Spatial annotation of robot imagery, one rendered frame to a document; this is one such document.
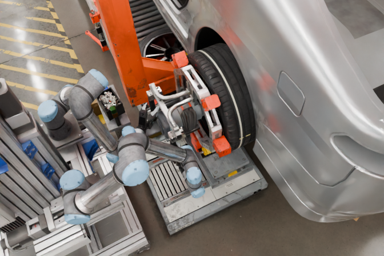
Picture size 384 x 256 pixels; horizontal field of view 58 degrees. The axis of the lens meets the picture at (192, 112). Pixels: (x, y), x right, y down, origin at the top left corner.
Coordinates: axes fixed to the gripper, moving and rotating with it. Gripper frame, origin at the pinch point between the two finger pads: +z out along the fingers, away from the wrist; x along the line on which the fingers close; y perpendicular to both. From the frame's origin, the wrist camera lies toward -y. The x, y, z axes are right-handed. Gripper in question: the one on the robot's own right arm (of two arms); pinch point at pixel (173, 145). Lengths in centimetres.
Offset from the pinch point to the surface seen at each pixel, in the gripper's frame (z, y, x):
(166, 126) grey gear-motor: 43, -43, -8
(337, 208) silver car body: -76, 25, -48
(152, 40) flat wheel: 127, -34, -32
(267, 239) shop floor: -54, -83, -42
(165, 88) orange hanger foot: 63, -24, -18
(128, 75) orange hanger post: 62, 3, 6
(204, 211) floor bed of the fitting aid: -18, -75, -10
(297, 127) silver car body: -46, 51, -42
